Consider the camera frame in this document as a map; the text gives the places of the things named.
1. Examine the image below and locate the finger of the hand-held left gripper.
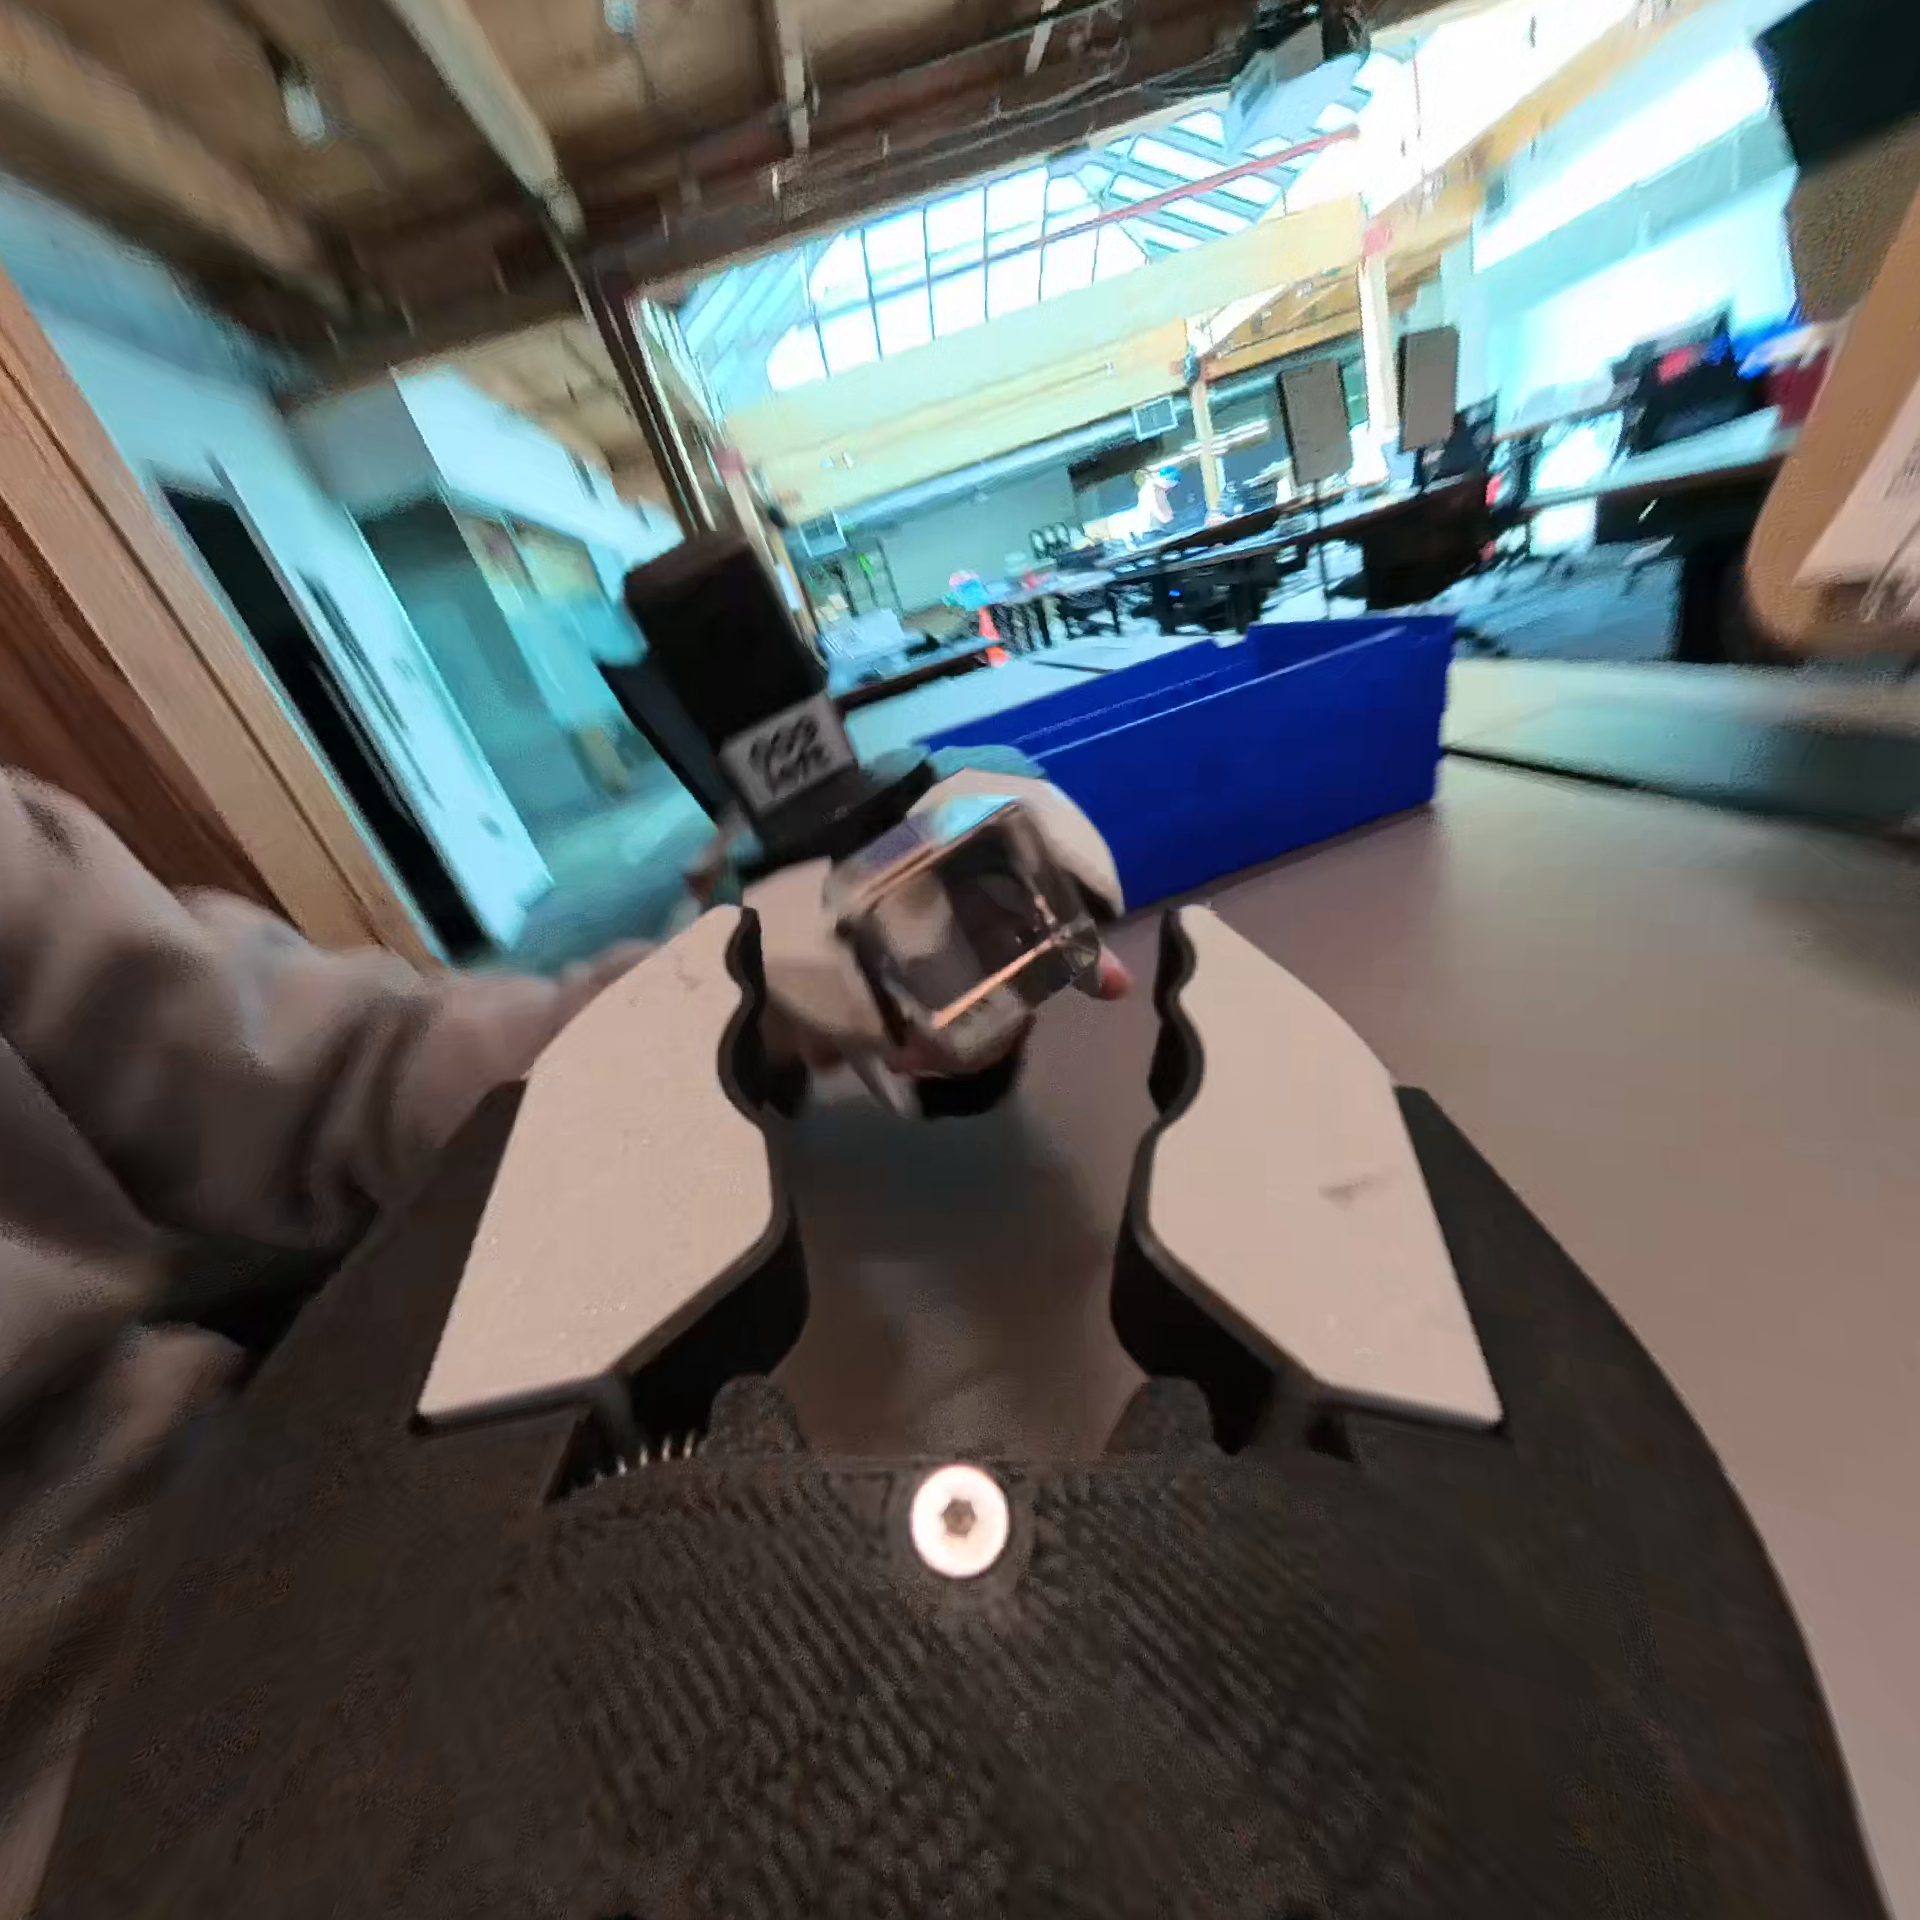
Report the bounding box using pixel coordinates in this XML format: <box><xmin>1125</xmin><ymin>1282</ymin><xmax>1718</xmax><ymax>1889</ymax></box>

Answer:
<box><xmin>744</xmin><ymin>863</ymin><xmax>921</xmax><ymax>1095</ymax></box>
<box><xmin>898</xmin><ymin>765</ymin><xmax>1127</xmax><ymax>922</ymax></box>

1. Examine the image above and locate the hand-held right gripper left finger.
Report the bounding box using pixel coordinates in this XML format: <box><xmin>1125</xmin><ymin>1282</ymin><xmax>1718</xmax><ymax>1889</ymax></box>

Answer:
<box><xmin>415</xmin><ymin>909</ymin><xmax>807</xmax><ymax>1432</ymax></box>

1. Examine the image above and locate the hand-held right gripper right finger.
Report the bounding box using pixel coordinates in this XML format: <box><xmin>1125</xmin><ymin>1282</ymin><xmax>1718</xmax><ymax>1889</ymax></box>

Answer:
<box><xmin>1111</xmin><ymin>909</ymin><xmax>1509</xmax><ymax>1435</ymax></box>

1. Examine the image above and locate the clear colourless cube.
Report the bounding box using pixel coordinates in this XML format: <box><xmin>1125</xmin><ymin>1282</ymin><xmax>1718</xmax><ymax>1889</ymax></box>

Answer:
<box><xmin>831</xmin><ymin>806</ymin><xmax>1106</xmax><ymax>1059</ymax></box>

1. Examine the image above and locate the blue plastic bin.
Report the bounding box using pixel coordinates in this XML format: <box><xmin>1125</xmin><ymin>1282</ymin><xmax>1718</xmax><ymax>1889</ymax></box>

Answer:
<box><xmin>916</xmin><ymin>613</ymin><xmax>1462</xmax><ymax>917</ymax></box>

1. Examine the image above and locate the person's left forearm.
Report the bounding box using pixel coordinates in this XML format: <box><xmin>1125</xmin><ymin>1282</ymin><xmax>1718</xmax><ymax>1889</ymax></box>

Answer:
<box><xmin>0</xmin><ymin>766</ymin><xmax>751</xmax><ymax>1413</ymax></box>

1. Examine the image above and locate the grey desk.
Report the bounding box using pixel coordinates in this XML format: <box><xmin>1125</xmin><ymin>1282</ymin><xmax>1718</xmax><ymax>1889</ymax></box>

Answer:
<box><xmin>479</xmin><ymin>647</ymin><xmax>1920</xmax><ymax>1920</ymax></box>

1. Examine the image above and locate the black desk mat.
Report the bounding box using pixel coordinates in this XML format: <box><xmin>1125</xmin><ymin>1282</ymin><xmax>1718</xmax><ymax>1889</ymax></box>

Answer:
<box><xmin>1440</xmin><ymin>669</ymin><xmax>1920</xmax><ymax>842</ymax></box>

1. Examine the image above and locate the dark computer monitor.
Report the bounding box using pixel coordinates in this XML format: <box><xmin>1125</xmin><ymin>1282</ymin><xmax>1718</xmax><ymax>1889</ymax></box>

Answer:
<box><xmin>1276</xmin><ymin>361</ymin><xmax>1358</xmax><ymax>496</ymax></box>

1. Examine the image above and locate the wooden document stand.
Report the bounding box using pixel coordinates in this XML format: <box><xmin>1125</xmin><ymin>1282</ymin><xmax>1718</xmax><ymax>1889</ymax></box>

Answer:
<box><xmin>1746</xmin><ymin>182</ymin><xmax>1920</xmax><ymax>669</ymax></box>

